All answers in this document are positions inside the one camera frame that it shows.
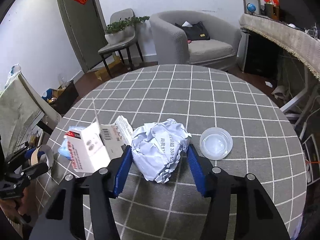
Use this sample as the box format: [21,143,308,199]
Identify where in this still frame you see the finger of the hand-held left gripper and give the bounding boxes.
[5,147,38,170]
[20,162,49,180]

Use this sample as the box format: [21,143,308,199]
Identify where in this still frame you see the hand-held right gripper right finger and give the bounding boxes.
[186,144,290,240]

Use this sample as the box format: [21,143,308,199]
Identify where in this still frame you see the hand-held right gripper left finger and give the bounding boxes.
[29,145,132,240]

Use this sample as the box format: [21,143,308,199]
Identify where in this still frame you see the brown cardboard tape ring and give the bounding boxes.
[30,144,55,174]

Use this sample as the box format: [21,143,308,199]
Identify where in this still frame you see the white paper ball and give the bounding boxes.
[132,118,192,183]

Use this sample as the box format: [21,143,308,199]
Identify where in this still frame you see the blue plastic packet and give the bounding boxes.
[58,125,75,160]

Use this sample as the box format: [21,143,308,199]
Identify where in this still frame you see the white cardboard package box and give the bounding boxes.
[64,116,134,173]

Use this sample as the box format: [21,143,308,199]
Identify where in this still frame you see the beige patterned tablecloth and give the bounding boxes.
[0,74,63,155]

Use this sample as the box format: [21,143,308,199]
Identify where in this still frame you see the black waste crate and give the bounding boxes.
[41,80,79,115]

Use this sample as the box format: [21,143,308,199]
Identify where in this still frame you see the white plastic bag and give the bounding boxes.
[4,64,22,89]

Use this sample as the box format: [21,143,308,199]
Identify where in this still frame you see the grey checked tablecloth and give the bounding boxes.
[35,64,307,240]

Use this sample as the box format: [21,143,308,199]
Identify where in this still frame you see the flat cardboard box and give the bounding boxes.
[94,56,125,80]

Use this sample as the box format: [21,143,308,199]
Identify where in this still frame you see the grey green door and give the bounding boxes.
[55,0,108,73]

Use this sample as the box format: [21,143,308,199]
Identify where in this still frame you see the black cabinet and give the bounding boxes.
[244,30,284,78]

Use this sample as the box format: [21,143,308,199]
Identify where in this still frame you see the potted green plant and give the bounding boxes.
[104,16,150,46]

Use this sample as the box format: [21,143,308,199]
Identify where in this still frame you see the grey armchair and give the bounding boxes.
[149,10,242,72]

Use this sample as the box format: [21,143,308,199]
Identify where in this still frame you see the black handbag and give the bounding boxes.
[174,21,211,41]

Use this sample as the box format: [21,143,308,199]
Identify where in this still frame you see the beige fringed desk cloth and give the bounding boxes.
[239,14,320,80]

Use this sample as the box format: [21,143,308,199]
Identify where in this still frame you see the grey chair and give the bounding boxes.
[97,8,144,79]

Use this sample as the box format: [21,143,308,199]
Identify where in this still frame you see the brown wooden speaker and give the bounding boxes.
[264,3,279,19]

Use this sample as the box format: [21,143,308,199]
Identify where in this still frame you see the black monitor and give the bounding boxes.
[278,0,308,24]

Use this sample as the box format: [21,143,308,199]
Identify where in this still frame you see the white desk frame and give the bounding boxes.
[279,84,320,128]

